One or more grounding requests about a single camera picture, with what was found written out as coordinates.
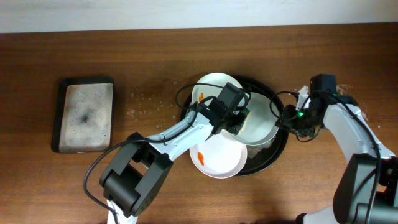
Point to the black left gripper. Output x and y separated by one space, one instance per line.
237 125

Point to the cream white plate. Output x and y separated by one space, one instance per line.
211 85

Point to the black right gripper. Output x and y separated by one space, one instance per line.
286 121

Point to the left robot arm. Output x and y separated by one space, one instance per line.
134 177

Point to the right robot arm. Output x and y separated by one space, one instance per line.
367 192

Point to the pale blue plate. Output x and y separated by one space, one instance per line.
259 126

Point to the pink white plate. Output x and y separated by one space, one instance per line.
220 156

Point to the black rectangular soap tray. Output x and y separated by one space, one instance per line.
83 115

